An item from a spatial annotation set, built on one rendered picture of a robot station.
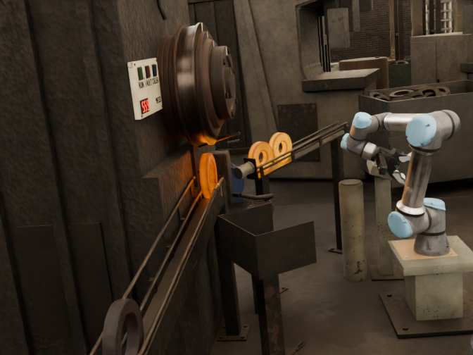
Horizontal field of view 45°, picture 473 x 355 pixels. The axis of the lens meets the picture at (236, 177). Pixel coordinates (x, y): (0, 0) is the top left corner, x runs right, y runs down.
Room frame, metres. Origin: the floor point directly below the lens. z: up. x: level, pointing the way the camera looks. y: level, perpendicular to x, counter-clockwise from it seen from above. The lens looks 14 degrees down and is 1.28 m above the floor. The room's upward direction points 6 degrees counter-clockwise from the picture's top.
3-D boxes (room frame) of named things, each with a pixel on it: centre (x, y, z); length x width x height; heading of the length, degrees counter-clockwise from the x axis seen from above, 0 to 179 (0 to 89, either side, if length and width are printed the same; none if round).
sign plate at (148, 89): (1.95, 0.27, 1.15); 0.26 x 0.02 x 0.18; 170
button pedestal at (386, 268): (2.81, -0.74, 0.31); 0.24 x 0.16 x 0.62; 170
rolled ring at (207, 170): (2.27, 0.11, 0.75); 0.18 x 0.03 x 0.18; 169
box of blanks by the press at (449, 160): (4.46, -1.58, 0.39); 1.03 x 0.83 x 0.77; 95
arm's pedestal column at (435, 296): (2.34, -0.82, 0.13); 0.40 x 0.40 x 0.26; 86
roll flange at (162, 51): (2.28, 0.19, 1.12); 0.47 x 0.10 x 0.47; 170
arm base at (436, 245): (2.34, -0.82, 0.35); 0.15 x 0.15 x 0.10
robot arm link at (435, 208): (2.33, -0.81, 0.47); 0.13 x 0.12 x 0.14; 119
